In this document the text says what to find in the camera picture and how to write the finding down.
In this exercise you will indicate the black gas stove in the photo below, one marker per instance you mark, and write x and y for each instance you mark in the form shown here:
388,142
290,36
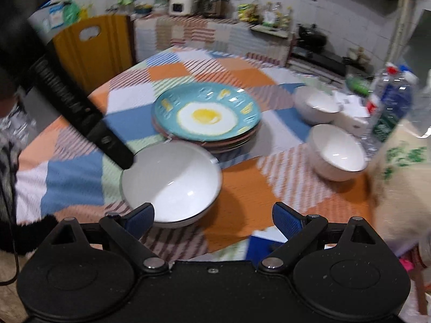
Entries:
320,59

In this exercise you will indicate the white bowl with dark rim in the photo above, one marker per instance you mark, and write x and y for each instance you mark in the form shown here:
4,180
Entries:
338,151
318,102
168,181

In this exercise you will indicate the black fuzzy cloth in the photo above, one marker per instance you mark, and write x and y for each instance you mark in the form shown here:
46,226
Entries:
28,234

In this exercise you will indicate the striped patchwork counter cloth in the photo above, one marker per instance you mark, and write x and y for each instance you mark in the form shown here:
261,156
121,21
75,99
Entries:
202,33

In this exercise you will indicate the blue bowl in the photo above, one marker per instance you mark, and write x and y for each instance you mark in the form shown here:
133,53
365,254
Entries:
143,9

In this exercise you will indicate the translucent plastic container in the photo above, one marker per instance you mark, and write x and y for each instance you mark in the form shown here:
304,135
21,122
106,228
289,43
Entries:
422,107

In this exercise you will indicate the white rice cooker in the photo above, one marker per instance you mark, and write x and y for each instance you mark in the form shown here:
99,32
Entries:
179,5

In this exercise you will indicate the green plastic bottle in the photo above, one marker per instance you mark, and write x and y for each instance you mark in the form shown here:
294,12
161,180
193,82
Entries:
70,10

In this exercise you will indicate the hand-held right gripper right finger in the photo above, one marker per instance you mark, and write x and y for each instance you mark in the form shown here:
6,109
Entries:
286,221

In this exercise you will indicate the white carton box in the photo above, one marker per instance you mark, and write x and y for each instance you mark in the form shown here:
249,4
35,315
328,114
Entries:
350,101
353,121

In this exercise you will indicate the pink plastic item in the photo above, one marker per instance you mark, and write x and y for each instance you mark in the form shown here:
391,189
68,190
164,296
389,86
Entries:
407,264

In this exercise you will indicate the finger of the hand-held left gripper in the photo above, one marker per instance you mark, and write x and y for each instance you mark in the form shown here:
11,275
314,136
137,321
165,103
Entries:
84,114

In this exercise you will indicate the green packet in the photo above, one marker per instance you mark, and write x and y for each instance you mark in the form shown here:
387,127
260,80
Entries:
357,85

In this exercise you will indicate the bag of rice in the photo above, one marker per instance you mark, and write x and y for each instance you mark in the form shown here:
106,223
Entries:
400,181

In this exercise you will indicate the cardboard box with greens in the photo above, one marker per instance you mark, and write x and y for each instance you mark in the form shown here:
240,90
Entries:
212,5

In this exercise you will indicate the grey tray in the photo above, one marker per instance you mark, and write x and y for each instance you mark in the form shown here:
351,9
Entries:
269,30

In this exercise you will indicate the stack of small bowls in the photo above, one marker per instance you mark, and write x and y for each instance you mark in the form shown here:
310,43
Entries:
160,6

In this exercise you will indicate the black wok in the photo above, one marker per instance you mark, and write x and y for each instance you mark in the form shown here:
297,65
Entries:
312,35

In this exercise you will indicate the yellow-green plastic bottle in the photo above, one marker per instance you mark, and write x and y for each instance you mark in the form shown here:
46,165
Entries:
86,11

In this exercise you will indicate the blue label water bottle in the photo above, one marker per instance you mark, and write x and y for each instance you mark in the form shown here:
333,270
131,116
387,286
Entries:
399,97

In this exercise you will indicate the blue box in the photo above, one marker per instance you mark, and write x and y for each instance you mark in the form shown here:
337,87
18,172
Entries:
258,244

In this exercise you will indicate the patchwork tablecloth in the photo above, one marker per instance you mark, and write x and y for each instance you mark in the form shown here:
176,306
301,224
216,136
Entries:
242,181

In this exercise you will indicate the clear plastic bags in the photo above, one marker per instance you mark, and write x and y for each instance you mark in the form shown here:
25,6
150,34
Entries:
13,117

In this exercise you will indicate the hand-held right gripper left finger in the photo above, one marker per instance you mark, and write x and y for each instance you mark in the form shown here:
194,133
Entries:
141,222

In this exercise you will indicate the yellow packet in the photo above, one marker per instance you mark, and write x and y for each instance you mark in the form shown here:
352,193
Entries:
247,12

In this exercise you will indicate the teal fried egg plate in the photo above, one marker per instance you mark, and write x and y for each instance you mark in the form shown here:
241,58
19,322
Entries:
202,114

